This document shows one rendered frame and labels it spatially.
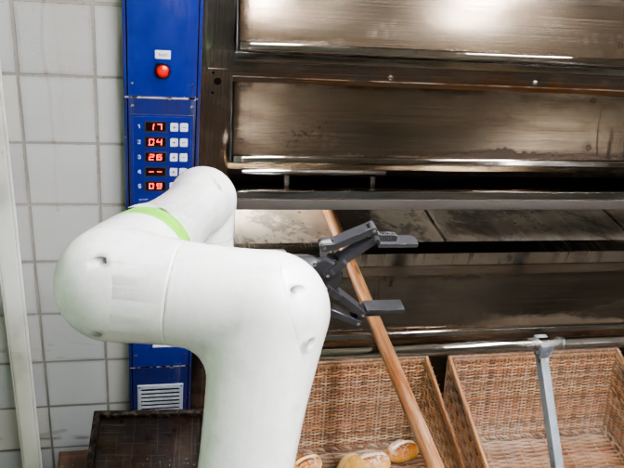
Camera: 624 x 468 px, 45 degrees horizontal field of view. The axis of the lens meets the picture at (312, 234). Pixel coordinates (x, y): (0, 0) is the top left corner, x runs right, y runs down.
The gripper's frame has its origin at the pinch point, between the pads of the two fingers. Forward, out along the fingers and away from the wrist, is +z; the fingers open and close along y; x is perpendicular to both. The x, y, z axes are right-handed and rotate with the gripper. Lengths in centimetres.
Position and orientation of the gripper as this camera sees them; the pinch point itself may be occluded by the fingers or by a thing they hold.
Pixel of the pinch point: (402, 274)
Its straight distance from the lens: 132.8
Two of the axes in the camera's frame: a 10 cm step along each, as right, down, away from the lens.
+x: 1.9, 5.2, -8.4
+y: -1.1, 8.6, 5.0
